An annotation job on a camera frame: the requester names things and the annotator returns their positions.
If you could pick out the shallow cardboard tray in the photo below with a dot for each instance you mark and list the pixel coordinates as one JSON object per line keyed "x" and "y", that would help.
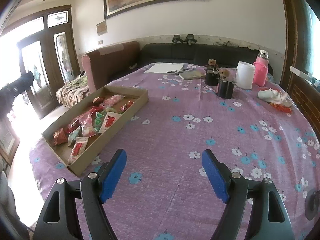
{"x": 95, "y": 143}

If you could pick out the purple floral tablecloth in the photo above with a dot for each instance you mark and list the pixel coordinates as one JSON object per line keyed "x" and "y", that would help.
{"x": 164, "y": 192}

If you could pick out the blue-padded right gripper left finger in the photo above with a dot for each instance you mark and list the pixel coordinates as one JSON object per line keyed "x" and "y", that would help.
{"x": 111, "y": 174}

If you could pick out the near black cork-top jar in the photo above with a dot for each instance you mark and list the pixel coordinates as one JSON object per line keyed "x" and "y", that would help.
{"x": 226, "y": 84}

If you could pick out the red patterned foil snack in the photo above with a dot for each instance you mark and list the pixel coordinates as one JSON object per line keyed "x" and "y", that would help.
{"x": 60, "y": 137}

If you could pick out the green white snack packet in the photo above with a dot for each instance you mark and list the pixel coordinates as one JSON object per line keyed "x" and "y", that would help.
{"x": 73, "y": 135}

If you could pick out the dark red foil snack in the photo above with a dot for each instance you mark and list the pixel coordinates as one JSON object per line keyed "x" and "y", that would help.
{"x": 98, "y": 100}

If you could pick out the white red printed sachet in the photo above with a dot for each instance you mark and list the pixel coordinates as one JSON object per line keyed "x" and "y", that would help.
{"x": 108, "y": 121}

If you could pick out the small red candy packet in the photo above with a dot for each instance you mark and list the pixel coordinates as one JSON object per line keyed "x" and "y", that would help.
{"x": 126, "y": 106}

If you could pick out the black clamp on ledge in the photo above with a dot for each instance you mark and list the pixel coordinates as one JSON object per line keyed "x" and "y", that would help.
{"x": 190, "y": 39}
{"x": 177, "y": 39}

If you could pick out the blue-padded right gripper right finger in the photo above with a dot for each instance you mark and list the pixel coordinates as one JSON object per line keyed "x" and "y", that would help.
{"x": 218, "y": 175}

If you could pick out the pink white small packet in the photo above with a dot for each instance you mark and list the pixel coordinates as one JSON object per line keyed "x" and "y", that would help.
{"x": 87, "y": 128}

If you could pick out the black pen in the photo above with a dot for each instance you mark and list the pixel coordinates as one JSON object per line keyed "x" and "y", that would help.
{"x": 175, "y": 72}

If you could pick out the small wall plaque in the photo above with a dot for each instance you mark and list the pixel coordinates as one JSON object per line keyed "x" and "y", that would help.
{"x": 101, "y": 28}

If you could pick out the white crumpled cloth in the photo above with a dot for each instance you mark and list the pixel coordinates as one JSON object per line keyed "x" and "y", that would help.
{"x": 273, "y": 96}

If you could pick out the red foil wrapper under cloth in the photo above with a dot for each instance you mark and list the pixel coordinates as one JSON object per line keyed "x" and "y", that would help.
{"x": 281, "y": 108}

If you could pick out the white paper sheet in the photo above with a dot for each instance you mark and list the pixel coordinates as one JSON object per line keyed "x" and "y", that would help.
{"x": 163, "y": 68}

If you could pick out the pink sleeved thermos bottle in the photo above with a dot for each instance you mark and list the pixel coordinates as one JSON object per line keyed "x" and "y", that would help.
{"x": 261, "y": 68}

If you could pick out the wooden glass door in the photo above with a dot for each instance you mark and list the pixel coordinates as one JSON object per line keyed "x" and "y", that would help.
{"x": 47, "y": 49}

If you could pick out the small green candy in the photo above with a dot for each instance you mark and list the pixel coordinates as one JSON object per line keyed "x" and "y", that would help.
{"x": 98, "y": 121}

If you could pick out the brown armchair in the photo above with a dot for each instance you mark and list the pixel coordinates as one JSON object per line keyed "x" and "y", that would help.
{"x": 109, "y": 63}

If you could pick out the black cork-top jar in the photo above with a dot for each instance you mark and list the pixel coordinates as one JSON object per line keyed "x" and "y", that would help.
{"x": 212, "y": 73}
{"x": 226, "y": 84}

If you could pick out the black sofa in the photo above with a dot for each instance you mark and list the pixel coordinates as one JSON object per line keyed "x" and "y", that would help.
{"x": 197, "y": 54}

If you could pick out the large red snack packet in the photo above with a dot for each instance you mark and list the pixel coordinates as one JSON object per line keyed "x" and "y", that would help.
{"x": 88, "y": 116}

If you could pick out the olive notebook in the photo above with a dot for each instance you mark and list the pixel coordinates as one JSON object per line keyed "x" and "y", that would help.
{"x": 190, "y": 75}

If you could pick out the far black cork-top jar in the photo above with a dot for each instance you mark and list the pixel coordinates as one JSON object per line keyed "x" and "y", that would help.
{"x": 212, "y": 73}

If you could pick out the patterned blanket on seat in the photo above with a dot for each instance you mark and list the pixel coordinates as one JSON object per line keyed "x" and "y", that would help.
{"x": 73, "y": 92}

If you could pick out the pink patterned snack packet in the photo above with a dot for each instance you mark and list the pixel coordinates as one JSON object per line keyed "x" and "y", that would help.
{"x": 111, "y": 101}

